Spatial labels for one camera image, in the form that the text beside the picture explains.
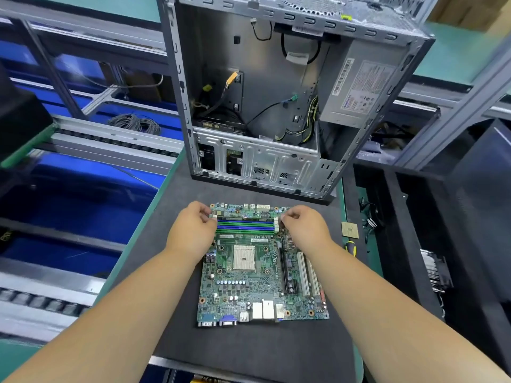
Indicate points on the person's left hand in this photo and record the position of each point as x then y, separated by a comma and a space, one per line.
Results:
191, 231

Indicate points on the person's right hand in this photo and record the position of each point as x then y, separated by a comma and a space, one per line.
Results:
307, 229

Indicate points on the small square processor chip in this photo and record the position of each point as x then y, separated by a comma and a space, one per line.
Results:
350, 229

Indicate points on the green motherboard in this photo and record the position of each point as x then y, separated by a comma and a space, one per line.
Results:
255, 275

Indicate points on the black cooling fan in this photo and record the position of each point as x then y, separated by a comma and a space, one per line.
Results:
437, 271

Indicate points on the grey computer case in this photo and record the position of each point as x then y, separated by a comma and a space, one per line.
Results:
239, 67

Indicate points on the grey side panel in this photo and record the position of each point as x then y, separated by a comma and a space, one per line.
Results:
483, 203

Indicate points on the person's left forearm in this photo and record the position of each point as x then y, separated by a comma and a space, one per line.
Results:
96, 331

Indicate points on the person's right forearm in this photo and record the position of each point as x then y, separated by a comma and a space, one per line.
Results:
399, 323

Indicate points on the empty black foam tray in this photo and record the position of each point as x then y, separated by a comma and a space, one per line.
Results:
431, 251

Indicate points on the silver power supply unit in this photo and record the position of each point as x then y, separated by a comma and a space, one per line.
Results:
367, 83

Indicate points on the black foam tray with boards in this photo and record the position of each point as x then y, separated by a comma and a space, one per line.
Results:
20, 123

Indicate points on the green upper shelf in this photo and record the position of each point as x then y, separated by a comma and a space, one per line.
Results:
463, 51

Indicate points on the stack of cardboard boxes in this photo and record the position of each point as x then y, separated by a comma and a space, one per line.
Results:
471, 8

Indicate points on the grey roller conveyor rail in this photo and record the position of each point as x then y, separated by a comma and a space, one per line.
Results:
112, 143
40, 291

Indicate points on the aluminium frame post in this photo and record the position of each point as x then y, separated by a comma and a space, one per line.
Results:
459, 107

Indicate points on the dark metal frame leg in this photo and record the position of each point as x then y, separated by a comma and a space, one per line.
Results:
52, 67

